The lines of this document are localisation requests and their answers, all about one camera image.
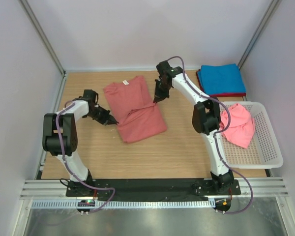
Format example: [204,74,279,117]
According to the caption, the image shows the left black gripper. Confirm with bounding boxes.
[86,107,118,126]

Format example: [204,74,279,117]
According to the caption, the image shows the salmon pink t-shirt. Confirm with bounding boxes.
[103,76,167,143]

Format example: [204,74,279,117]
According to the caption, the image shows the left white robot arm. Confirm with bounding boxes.
[42,89,118,197]

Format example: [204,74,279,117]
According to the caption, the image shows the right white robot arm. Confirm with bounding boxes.
[153,60,234,195]

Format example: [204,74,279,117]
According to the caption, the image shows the folded blue t-shirt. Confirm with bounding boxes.
[197,63,246,96]

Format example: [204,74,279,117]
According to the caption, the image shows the folded red t-shirt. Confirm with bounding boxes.
[196,70,246,97]

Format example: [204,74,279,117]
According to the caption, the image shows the bright pink t-shirt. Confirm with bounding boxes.
[222,103,255,148]

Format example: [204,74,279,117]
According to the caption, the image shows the white plastic basket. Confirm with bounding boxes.
[221,101,283,169]

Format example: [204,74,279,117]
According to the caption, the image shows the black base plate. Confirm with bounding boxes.
[65,178,241,198]

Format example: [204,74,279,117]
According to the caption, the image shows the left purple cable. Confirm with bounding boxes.
[54,100,116,214]

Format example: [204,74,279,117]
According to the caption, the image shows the white slotted cable duct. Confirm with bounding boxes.
[31,199,215,209]

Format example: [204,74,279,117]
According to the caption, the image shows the aluminium frame rail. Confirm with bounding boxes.
[20,177,289,200]

